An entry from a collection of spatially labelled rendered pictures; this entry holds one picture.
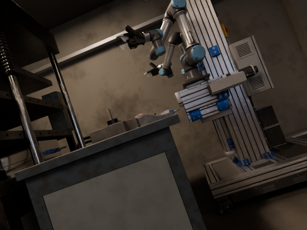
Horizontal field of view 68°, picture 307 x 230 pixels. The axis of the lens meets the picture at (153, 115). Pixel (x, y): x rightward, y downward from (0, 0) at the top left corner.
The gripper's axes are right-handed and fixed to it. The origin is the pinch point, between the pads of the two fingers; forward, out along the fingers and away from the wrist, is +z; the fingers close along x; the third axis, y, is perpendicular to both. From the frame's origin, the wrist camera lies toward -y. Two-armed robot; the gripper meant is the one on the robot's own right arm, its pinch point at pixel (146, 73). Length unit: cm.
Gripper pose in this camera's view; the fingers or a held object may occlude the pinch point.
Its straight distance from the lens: 288.3
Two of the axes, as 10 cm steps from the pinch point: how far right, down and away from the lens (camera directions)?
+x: 4.8, -2.7, 8.3
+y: 4.1, 9.1, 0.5
